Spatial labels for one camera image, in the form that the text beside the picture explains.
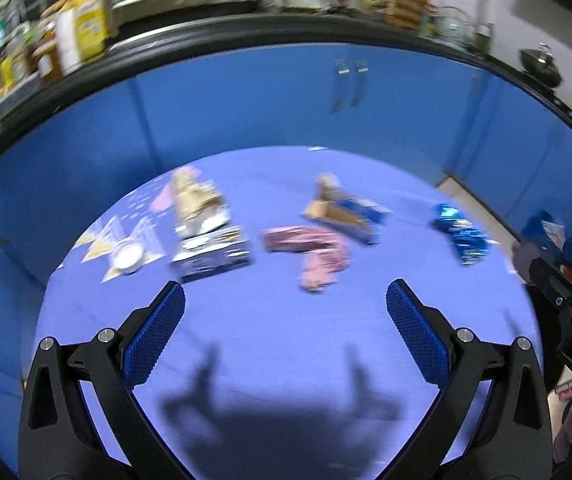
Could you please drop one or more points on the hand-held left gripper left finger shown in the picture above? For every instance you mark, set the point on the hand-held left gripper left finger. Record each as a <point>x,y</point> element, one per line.
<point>153,335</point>

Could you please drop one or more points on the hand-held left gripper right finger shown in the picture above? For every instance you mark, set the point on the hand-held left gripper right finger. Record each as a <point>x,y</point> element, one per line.
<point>418,335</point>

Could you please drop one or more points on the white bottle cap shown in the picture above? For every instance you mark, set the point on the white bottle cap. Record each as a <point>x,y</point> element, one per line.
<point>127,258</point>

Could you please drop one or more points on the clear plastic blister pack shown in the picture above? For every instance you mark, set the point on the clear plastic blister pack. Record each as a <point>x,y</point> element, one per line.
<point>211,255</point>

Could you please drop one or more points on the blue foil wrapper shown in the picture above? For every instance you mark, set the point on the blue foil wrapper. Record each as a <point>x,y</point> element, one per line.
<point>460,237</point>

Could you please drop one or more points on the pink wrapper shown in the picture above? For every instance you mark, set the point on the pink wrapper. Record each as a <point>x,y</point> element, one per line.
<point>311,250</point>

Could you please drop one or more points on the beige paper bag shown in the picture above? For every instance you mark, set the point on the beige paper bag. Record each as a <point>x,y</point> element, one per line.
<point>193,197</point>

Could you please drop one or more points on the torn blue cardboard box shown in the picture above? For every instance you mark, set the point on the torn blue cardboard box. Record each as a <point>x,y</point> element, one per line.
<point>336,210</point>

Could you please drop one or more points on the blue bag on floor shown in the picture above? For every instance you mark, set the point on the blue bag on floor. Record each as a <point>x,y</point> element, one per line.
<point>521,260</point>

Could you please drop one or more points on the round table blue cloth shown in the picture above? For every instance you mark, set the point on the round table blue cloth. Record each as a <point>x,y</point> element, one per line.
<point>286,340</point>

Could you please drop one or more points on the dark wok with lid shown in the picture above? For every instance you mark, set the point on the dark wok with lid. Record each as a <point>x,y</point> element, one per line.
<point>540,65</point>

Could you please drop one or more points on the dark oil bottle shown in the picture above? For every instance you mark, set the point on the dark oil bottle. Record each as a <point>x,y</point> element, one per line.
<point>484,37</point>

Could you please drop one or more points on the blue base cabinets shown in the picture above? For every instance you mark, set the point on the blue base cabinets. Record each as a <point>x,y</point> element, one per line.
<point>266,100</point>

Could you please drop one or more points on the cluster of condiment jars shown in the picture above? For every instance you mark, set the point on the cluster of condiment jars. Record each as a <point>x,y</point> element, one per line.
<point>16,60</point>

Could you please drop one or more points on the black kitchen countertop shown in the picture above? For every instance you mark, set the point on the black kitchen countertop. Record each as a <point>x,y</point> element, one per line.
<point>216,27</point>

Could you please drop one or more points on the yellow detergent bottle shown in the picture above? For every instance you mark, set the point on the yellow detergent bottle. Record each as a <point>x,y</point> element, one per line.
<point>91,20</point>

